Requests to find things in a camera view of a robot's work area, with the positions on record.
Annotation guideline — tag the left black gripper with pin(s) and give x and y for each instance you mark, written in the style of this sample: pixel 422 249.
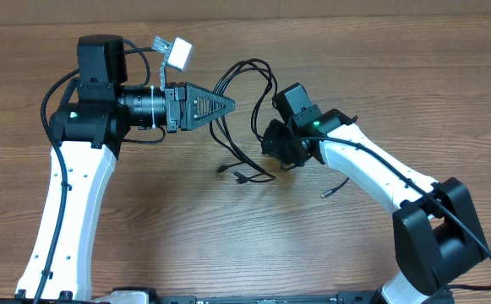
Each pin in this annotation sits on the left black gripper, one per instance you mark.
pixel 171 108

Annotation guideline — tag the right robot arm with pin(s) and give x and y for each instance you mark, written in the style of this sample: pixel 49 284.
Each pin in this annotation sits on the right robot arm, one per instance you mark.
pixel 437 234

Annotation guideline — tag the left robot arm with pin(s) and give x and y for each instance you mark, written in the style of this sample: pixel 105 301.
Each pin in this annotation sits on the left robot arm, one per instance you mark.
pixel 86 132

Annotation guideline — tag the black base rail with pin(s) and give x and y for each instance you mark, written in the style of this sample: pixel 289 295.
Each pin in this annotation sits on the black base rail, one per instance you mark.
pixel 149 295

